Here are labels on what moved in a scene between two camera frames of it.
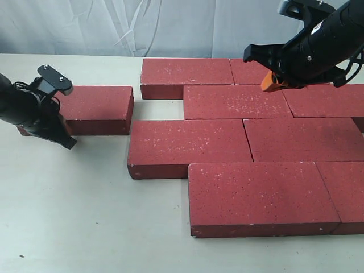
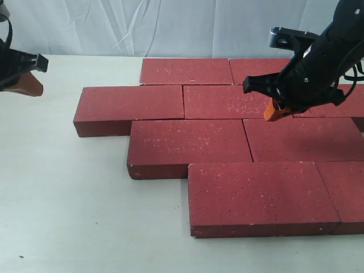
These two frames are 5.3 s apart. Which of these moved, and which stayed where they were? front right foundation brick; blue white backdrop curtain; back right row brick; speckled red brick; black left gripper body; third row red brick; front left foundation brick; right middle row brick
Moved: black left gripper body
Stayed: front left foundation brick; blue white backdrop curtain; back right row brick; front right foundation brick; speckled red brick; right middle row brick; third row red brick
